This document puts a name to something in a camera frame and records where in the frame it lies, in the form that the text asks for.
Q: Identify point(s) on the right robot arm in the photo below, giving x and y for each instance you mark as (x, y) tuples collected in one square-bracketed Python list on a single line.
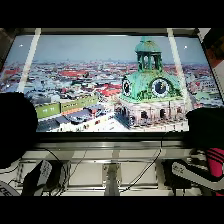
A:
[(206, 128)]

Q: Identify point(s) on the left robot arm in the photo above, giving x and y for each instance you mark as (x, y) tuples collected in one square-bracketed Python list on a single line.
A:
[(16, 126)]

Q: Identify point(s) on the pink garment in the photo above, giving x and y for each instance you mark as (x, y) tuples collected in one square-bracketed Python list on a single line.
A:
[(216, 166)]

